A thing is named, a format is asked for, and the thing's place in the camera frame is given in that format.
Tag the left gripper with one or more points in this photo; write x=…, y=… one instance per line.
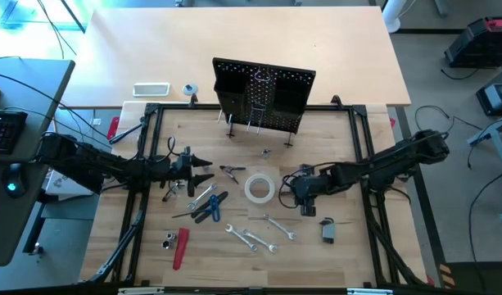
x=181, y=169

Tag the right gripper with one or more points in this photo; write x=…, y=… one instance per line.
x=316, y=186

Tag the small silver socket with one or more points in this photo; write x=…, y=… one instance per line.
x=165, y=244
x=170, y=236
x=265, y=154

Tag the white tape roll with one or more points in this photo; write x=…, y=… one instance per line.
x=248, y=188

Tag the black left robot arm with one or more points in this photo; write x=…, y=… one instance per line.
x=91, y=164

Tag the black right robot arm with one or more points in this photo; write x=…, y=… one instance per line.
x=398, y=157

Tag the black perforated peg board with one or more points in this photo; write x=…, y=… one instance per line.
x=259, y=98

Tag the clear safety glasses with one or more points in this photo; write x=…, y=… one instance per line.
x=168, y=196

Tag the thin black metal rod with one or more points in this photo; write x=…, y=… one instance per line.
x=185, y=214

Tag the grey hex key set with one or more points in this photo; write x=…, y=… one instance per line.
x=327, y=231

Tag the long double prong hook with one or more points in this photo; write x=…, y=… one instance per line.
x=250, y=121

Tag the white rectangular tray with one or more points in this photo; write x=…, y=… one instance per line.
x=151, y=89

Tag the red plastic clamp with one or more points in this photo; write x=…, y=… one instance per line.
x=113, y=129
x=393, y=123

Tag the white cardboard box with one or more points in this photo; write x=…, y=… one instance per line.
x=64, y=184

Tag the light wooden desk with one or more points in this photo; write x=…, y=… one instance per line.
x=152, y=41

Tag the black computer mouse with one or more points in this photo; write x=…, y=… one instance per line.
x=14, y=180

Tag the dark grey desk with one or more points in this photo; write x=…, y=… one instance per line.
x=13, y=237

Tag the black computer keyboard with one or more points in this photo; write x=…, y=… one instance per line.
x=5, y=131

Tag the black open crate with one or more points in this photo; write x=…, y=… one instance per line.
x=496, y=98

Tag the black case with red lid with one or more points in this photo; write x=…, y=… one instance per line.
x=480, y=45

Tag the black aluminium table frame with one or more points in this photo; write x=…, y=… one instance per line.
x=173, y=107

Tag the black frame clamp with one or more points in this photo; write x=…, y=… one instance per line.
x=193, y=100
x=337, y=101

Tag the silver metal bracket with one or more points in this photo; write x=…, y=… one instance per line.
x=369, y=291
x=140, y=291

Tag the white round pedestal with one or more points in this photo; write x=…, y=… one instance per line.
x=394, y=22

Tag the metal table frame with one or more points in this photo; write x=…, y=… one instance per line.
x=500, y=164

